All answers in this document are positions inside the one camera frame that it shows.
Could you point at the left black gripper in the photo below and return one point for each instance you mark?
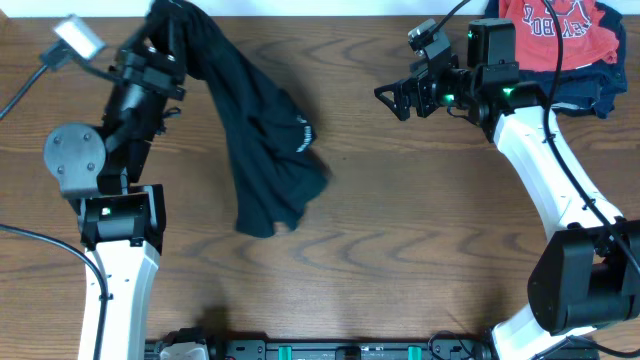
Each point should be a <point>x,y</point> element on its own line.
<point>165,77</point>

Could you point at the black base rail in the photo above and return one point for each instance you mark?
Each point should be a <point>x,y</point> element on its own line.
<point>197,343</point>

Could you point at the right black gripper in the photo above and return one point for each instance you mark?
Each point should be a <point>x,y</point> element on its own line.
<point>420,83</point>

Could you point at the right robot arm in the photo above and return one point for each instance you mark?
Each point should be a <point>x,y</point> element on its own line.
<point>587,277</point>

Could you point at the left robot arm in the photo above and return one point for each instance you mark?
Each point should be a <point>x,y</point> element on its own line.
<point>121,222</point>

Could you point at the red printed t-shirt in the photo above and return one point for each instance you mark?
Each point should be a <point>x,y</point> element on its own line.
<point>587,30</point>

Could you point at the navy folded clothes stack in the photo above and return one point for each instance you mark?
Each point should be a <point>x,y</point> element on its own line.
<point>589,90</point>

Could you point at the black t-shirt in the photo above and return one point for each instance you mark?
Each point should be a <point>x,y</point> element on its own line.
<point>268,136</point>

